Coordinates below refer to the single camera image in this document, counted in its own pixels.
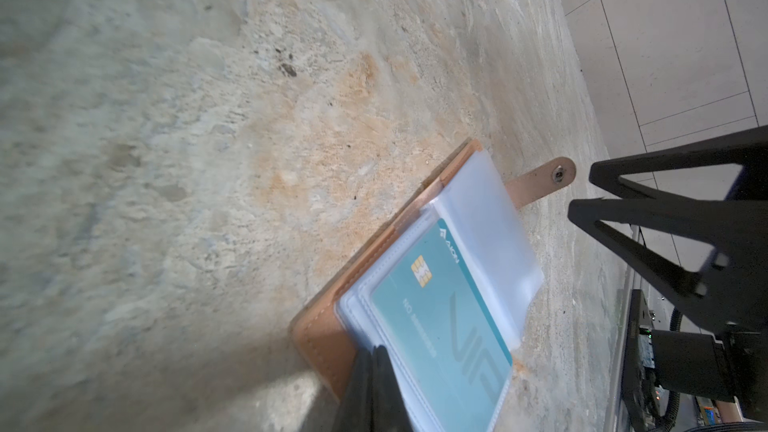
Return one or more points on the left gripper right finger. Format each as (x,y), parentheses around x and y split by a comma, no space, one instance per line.
(389,413)

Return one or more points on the teal VIP chip card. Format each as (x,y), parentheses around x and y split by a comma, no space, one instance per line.
(451,361)

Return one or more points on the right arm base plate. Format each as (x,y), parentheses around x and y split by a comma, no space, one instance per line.
(637,389)

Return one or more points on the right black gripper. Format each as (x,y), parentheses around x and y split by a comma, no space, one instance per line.
(728,291)

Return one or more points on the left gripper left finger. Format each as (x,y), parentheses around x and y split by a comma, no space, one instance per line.
(355,410)

